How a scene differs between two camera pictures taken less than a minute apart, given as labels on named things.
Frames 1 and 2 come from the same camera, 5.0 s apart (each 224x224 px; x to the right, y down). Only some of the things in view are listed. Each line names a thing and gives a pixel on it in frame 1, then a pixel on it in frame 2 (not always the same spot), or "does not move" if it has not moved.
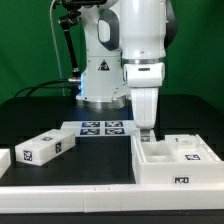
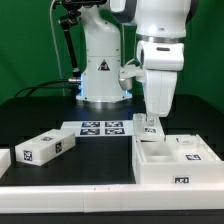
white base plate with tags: (118, 128) does not move
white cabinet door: (187, 148) does not move
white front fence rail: (113, 198) does not move
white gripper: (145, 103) → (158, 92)
